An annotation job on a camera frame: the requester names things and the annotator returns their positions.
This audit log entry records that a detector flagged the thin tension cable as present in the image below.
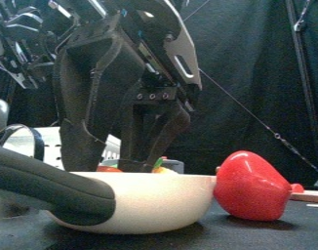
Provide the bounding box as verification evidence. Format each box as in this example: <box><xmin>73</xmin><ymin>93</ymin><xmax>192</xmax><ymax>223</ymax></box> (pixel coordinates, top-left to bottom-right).
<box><xmin>197</xmin><ymin>67</ymin><xmax>318</xmax><ymax>179</ymax></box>

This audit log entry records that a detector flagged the white plastic laundry basket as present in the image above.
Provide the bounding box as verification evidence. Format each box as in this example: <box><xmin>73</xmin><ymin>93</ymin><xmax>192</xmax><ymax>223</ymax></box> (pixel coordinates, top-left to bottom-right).
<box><xmin>0</xmin><ymin>126</ymin><xmax>122</xmax><ymax>171</ymax></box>

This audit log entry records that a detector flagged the yellow green toy food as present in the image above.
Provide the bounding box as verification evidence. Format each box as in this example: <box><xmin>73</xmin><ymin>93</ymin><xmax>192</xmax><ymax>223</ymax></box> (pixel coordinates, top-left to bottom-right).
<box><xmin>150</xmin><ymin>157</ymin><xmax>178</xmax><ymax>174</ymax></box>

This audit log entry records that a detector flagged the orange toy carrot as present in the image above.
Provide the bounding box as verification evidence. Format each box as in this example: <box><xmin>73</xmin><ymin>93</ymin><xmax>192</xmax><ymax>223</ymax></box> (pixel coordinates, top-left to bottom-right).
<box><xmin>94</xmin><ymin>165</ymin><xmax>124</xmax><ymax>174</ymax></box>

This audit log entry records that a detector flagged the white pan with black handle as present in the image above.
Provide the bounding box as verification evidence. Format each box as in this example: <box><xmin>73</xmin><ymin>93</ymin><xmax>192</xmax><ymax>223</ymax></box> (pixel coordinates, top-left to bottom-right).
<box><xmin>0</xmin><ymin>145</ymin><xmax>217</xmax><ymax>235</ymax></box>

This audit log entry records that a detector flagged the red toy pepper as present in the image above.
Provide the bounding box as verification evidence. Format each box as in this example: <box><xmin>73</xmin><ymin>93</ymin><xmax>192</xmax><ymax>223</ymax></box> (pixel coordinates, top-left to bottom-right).
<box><xmin>212</xmin><ymin>149</ymin><xmax>292</xmax><ymax>223</ymax></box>

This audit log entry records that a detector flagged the black ring strap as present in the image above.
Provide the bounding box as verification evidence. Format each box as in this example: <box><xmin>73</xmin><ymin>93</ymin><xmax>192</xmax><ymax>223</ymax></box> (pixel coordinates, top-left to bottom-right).
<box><xmin>0</xmin><ymin>123</ymin><xmax>45</xmax><ymax>162</ymax></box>

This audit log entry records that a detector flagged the black aluminium frame post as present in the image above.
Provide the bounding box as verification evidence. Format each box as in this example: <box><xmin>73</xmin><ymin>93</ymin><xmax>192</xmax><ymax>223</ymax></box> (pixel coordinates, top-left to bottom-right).
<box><xmin>284</xmin><ymin>0</ymin><xmax>318</xmax><ymax>157</ymax></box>

